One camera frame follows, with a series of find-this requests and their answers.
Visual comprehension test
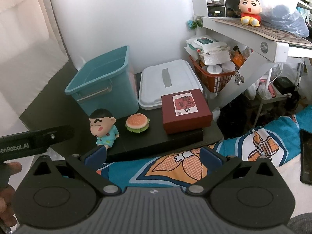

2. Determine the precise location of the small black box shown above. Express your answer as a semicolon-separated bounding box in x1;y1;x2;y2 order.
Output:
272;76;297;96

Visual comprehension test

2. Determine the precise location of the teal printed blanket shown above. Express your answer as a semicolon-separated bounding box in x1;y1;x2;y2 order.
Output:
96;107;312;191

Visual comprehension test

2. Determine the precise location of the brown patterned mat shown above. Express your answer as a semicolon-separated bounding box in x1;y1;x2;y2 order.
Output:
213;17;312;46

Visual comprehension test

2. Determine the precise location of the orange packet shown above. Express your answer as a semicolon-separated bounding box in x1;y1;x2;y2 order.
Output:
231;51;245;67

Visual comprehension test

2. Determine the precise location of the teal plastic storage bin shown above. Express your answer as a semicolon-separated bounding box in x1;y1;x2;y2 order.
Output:
65;45;141;121

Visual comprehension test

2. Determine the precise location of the black phone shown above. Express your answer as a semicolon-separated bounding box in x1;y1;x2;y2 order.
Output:
299;129;312;185

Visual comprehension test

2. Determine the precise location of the cartoon sticker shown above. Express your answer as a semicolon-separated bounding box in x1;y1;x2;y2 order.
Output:
233;71;246;85

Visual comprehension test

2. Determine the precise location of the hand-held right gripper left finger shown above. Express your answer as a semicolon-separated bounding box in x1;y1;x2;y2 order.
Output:
32;146;120;196

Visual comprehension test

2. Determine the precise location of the white bedsheet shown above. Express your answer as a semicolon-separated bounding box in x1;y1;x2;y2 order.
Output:
274;149;312;225

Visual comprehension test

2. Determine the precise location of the cartoon boy figurine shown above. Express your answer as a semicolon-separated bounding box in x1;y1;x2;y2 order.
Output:
88;109;120;152

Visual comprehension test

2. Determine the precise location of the white wet wipes packet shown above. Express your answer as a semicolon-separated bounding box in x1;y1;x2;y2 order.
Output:
186;35;220;52

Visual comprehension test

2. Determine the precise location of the burger toy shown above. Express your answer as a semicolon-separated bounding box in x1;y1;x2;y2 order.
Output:
125;113;150;134

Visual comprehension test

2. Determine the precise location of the person's left hand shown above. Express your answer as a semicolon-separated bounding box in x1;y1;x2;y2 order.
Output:
0;162;23;228

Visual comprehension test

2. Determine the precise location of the clear plastic bag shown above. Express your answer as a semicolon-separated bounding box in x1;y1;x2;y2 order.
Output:
246;0;310;38

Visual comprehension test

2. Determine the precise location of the white jar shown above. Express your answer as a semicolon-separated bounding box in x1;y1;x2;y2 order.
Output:
221;62;236;74
207;64;223;75

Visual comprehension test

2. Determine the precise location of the black flat box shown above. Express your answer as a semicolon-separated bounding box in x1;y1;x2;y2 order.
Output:
105;72;205;158

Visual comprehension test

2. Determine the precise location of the teal flower decoration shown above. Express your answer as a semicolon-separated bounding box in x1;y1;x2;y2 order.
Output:
187;17;203;30

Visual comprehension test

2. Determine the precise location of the dark red box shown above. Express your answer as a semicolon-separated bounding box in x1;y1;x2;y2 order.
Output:
161;89;213;135

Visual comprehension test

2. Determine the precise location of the white bin lid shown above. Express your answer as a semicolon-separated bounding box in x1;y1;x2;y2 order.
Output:
138;59;204;110

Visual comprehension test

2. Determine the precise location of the cartoon plush doll red shirt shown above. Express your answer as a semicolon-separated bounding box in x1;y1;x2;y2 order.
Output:
238;0;263;27

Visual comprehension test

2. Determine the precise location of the red plastic basket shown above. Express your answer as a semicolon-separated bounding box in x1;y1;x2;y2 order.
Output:
189;56;239;93

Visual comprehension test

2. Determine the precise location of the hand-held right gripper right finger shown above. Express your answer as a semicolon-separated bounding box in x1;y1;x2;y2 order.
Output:
186;147;277;196

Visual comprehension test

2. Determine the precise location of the white shelf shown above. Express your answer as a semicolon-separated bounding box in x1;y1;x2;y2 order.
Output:
202;16;312;114

